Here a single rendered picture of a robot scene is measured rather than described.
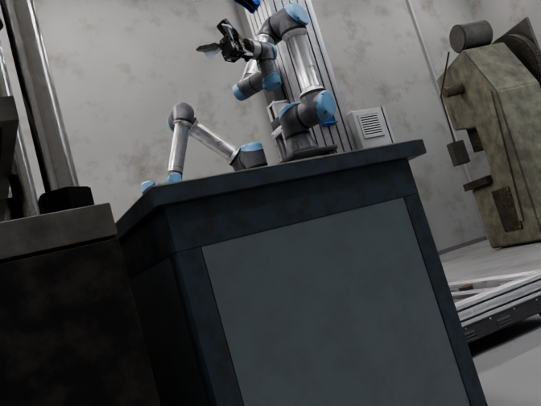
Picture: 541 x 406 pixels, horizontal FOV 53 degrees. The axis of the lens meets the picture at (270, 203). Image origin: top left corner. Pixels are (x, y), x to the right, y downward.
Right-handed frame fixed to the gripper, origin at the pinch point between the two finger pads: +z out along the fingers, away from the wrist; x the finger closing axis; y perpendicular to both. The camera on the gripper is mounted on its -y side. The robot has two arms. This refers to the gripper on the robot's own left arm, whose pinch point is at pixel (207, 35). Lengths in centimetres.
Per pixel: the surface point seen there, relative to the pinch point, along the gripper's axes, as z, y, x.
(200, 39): -548, -400, 432
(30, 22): 89, 35, -30
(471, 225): -966, 70, 295
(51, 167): 91, 62, -25
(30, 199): 76, 52, 12
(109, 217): 86, 75, -30
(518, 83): -622, -62, 31
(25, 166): 75, 44, 11
